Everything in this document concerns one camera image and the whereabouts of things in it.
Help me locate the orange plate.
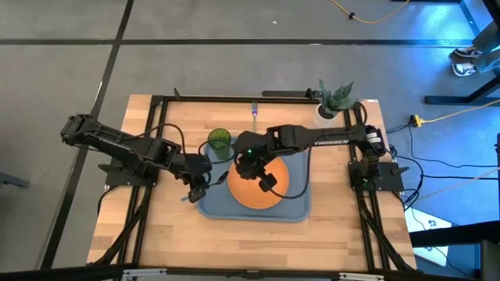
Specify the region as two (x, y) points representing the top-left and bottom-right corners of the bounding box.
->
(227, 155), (291, 211)

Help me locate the green faceted plastic cup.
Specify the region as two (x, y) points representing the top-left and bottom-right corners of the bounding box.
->
(206, 127), (233, 161)

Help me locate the iridescent rainbow metal fork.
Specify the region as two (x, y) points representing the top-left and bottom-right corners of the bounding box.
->
(250, 100), (259, 133)

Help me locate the light blue plastic tray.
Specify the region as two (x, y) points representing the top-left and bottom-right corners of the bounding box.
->
(195, 136), (313, 224)

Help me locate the green plant in white pot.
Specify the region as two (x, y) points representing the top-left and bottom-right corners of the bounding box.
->
(314, 79), (361, 128)

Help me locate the white paper sheet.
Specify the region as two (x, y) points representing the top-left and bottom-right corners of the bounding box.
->
(403, 205), (453, 267)

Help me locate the person's shoe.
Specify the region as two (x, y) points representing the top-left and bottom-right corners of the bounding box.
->
(452, 62), (478, 77)
(452, 46), (485, 59)

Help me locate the person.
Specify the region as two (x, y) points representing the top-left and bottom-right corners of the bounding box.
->
(470, 19), (500, 75)

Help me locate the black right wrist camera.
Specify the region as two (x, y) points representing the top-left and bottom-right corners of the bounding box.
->
(257, 173), (279, 194)

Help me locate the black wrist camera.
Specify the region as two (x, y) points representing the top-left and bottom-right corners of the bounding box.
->
(187, 185), (208, 205)
(257, 173), (279, 194)

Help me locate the black left wrist camera cable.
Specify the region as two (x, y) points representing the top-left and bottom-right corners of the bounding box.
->
(197, 139), (237, 189)

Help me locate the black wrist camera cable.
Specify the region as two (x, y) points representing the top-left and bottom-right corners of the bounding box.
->
(197, 139), (237, 189)
(269, 146), (313, 200)

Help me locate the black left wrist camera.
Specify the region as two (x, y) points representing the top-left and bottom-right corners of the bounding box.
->
(187, 185), (208, 205)

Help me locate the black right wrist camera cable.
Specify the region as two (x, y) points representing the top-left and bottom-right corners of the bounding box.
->
(269, 146), (313, 200)

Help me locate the black aluminium table frame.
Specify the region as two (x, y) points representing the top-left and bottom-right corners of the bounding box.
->
(0, 87), (481, 281)

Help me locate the yellow cable with plug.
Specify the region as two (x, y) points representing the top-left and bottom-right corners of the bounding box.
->
(409, 101), (500, 129)

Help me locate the yellow cable with black knot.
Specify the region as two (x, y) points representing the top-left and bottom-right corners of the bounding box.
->
(329, 0), (411, 25)

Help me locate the black floor cable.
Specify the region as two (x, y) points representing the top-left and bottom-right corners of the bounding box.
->
(386, 124), (500, 208)

